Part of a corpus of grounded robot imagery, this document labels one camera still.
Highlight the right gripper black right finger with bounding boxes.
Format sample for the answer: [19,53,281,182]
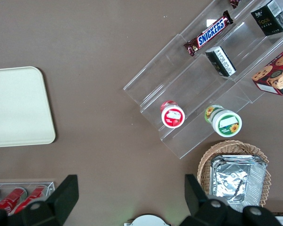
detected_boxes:
[179,174,279,226]

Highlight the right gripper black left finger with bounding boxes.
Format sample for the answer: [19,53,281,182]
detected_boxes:
[0,174,79,226]

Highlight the small black carton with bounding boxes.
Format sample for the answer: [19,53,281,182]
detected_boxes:
[205,46,237,78]
[250,0,283,36]

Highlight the red-lid yogurt cup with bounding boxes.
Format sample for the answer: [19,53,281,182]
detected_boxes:
[160,100,186,129]

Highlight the red chocolate chip cookie box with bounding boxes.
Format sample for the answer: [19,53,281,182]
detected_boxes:
[251,46,283,97]

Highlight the red cola bottle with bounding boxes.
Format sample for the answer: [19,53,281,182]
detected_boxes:
[0,187,28,211]
[14,186,48,212]

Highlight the beige plastic tray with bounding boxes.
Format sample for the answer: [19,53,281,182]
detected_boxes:
[0,66,56,148]

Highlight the aluminium foil container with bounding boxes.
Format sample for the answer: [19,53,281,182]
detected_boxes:
[209,154,267,212]

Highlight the green-lid sunflower cup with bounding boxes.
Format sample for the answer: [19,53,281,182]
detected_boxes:
[204,105,242,138]

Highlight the clear acrylic bottle rack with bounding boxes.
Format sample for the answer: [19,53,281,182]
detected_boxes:
[0,180,56,212]

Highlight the clear acrylic stepped shelf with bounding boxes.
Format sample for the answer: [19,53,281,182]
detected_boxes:
[123,0,283,160]

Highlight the light wicker basket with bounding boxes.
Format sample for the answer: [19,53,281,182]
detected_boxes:
[197,140,272,208]

